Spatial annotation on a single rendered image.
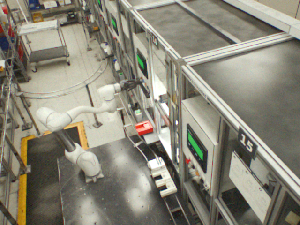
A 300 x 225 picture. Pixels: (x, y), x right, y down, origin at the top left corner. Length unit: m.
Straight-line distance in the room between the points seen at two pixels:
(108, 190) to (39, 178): 1.51
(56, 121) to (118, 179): 0.88
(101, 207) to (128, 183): 0.33
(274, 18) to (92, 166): 1.95
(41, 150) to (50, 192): 0.82
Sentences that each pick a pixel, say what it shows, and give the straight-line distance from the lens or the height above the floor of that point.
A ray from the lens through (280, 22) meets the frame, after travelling 2.10.
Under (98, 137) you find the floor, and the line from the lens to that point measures 4.23.
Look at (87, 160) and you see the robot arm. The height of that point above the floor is 0.94.
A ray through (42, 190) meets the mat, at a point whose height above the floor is 0.01.
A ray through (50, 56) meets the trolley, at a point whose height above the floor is 0.26.
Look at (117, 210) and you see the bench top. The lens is 2.57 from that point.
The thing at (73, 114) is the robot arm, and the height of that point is 1.46.
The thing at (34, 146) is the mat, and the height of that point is 0.01.
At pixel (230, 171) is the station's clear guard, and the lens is 1.47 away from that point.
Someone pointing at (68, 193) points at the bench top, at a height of 0.68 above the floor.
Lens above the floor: 2.84
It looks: 39 degrees down
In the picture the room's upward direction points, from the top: 7 degrees counter-clockwise
